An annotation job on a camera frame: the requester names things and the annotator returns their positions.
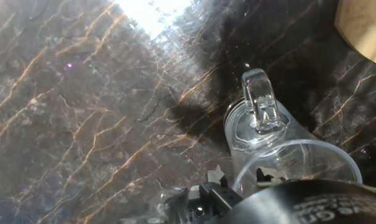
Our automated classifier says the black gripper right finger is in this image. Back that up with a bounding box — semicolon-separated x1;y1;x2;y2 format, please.
256;167;287;187

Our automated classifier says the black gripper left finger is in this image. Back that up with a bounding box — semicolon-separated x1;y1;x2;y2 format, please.
199;164;243;212

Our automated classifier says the clear glass cup with handle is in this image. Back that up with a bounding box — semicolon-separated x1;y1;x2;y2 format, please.
223;68;363;200

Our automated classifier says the wooden cup rack with hooks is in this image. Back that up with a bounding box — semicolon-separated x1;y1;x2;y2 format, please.
334;0;376;68

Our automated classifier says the dark marble pattern mat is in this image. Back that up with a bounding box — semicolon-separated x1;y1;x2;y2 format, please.
0;0;376;224

